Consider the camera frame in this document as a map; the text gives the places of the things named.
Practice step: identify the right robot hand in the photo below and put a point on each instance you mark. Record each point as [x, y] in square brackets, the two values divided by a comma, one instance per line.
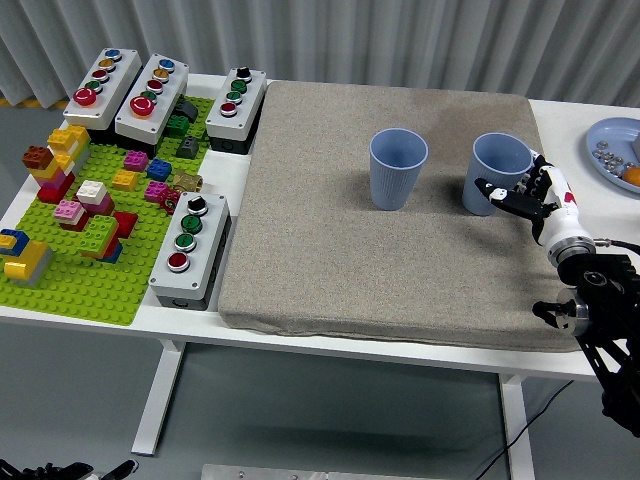
[557, 220]

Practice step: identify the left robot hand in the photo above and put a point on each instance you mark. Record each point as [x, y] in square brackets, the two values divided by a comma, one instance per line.
[65, 471]

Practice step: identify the blue ribbed plastic cup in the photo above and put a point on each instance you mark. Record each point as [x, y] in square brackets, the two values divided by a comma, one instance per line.
[487, 160]
[395, 185]

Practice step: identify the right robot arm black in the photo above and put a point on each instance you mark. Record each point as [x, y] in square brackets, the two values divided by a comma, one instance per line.
[600, 280]

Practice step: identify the small orange object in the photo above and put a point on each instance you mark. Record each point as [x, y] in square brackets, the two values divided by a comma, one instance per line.
[632, 175]

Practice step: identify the blue plastic plate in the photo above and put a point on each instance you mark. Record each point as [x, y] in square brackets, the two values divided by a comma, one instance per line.
[615, 132]

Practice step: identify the white table leg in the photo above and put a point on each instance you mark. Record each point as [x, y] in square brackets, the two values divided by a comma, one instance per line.
[517, 430]
[160, 395]

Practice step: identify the green studded baseplate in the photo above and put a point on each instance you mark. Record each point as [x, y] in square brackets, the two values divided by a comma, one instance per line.
[75, 300]

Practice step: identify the grey-brown cushion mat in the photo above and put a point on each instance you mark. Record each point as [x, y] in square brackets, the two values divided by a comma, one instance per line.
[350, 260]

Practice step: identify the blue yellow grey brick stack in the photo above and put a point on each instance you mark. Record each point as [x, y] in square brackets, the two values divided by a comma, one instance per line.
[30, 260]

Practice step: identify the green orange blue brick stack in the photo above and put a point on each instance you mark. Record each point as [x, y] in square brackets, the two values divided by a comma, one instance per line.
[97, 235]

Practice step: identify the red toy brick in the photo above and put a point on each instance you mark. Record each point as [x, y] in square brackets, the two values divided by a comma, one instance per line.
[127, 224]

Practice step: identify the pink and red brick stack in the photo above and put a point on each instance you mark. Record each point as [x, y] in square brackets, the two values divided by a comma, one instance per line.
[70, 212]

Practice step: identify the four-button grey control box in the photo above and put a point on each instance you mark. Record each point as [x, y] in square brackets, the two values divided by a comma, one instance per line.
[250, 105]
[210, 250]

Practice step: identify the white and pink brick stack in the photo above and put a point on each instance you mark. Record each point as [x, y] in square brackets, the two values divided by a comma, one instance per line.
[92, 192]

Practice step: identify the yellow white pink brick tower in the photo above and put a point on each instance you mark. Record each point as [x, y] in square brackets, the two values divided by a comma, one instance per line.
[55, 180]

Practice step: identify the magenta toy brick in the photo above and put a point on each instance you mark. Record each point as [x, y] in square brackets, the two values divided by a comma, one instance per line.
[156, 191]
[136, 161]

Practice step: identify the yellow toy brick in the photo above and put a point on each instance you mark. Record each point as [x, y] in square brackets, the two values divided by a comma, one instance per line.
[125, 181]

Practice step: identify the brass pipe fitting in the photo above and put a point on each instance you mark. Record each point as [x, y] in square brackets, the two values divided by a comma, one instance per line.
[186, 182]

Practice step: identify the brown toy brick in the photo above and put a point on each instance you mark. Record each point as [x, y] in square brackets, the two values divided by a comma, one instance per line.
[37, 157]

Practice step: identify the blue toy brick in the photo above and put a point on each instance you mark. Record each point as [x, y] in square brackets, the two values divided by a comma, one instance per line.
[159, 170]

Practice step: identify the dark green toy brick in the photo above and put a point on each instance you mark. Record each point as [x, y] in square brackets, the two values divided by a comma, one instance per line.
[177, 125]

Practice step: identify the dark grey sloped brick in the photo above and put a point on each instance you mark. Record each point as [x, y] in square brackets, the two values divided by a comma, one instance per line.
[187, 111]

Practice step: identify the five-button grey control box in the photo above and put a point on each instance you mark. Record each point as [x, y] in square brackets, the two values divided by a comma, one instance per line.
[172, 87]
[125, 80]

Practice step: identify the white pleated curtain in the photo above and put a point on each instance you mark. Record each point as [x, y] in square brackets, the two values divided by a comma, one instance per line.
[200, 30]

